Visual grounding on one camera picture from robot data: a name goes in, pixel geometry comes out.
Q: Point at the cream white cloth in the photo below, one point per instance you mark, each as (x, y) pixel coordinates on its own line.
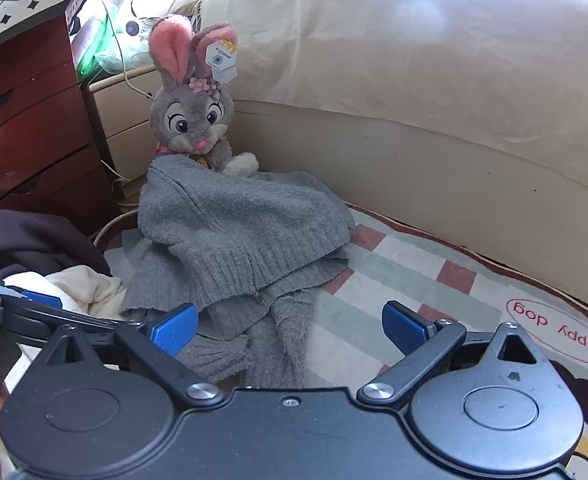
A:
(84, 285)

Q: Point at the grey plush rabbit toy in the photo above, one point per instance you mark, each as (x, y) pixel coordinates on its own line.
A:
(189, 120)

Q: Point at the beige nightstand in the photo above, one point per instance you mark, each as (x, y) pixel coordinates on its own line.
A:
(124, 125)

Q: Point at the grey knit sweater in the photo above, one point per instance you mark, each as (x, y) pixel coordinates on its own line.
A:
(249, 220)

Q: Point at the dark purple cloth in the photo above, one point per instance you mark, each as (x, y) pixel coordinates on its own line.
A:
(39, 240)

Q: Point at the red wooden drawer cabinet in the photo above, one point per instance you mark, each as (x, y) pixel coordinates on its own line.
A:
(24, 125)

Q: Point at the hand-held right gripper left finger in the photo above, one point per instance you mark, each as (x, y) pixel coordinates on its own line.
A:
(176, 331)

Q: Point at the checked printed blanket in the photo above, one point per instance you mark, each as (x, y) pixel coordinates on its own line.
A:
(374, 270)

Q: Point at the white hang tag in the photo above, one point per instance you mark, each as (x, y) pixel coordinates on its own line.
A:
(221, 62)

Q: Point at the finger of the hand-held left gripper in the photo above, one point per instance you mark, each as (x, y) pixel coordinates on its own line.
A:
(41, 300)

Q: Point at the green plastic bag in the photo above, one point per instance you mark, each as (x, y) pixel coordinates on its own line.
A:
(91, 55)

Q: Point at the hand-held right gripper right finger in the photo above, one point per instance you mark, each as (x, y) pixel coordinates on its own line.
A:
(403, 331)

